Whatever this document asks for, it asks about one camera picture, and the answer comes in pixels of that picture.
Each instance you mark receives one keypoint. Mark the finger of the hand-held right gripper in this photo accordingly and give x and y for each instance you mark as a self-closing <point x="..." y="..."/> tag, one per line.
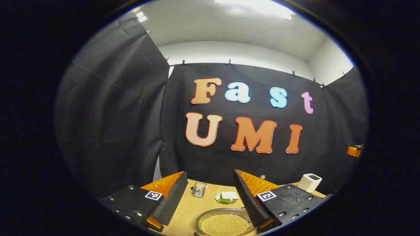
<point x="353" y="151"/>

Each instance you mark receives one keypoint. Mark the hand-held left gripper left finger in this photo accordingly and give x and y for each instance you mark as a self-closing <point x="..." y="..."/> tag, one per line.
<point x="172" y="200"/>

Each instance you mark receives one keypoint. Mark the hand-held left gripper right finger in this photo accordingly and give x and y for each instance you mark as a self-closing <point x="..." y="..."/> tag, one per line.
<point x="249" y="203"/>

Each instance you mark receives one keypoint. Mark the pile of yellow soybeans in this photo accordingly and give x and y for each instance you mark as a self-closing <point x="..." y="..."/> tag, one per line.
<point x="224" y="226"/>

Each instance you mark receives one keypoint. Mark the small white plate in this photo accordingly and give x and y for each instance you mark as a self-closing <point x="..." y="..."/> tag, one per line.
<point x="218" y="197"/>

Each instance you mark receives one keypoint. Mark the black backdrop cloth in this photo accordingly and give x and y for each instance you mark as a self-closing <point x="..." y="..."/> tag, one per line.
<point x="131" y="114"/>

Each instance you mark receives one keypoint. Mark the row of cloth clips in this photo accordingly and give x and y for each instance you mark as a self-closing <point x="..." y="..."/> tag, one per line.
<point x="183" y="62"/>

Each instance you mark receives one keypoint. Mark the small ceiling lamp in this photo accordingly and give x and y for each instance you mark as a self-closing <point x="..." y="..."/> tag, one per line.
<point x="141" y="16"/>

